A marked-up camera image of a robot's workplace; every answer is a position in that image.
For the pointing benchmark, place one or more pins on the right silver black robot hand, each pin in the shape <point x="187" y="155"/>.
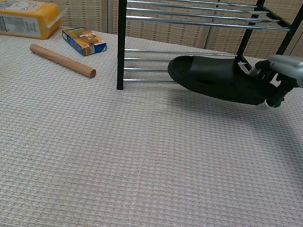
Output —
<point x="286" y="70"/>

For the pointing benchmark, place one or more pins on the black slipper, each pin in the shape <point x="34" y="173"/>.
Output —
<point x="218" y="79"/>

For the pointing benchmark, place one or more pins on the black metal shoe rack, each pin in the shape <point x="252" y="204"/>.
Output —
<point x="193" y="36"/>

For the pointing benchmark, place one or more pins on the small blue yellow box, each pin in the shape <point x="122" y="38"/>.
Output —
<point x="84" y="40"/>

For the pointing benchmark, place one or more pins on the wooden rolling pin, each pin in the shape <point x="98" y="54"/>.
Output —
<point x="61" y="60"/>

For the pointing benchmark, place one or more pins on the white waffle tablecloth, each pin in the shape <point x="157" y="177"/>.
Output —
<point x="75" y="150"/>

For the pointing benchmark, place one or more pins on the large yellow package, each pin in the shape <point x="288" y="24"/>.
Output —
<point x="19" y="17"/>

